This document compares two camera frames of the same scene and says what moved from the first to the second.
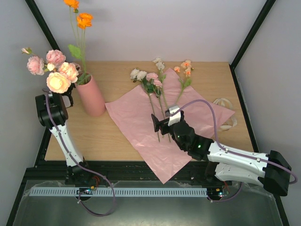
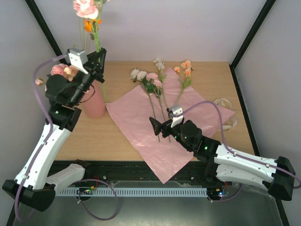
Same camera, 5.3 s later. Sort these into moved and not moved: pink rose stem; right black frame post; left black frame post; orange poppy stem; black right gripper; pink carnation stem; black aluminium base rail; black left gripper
Moved: pink carnation stem; pink rose stem; black left gripper; orange poppy stem
Not moved: right black frame post; black aluminium base rail; black right gripper; left black frame post
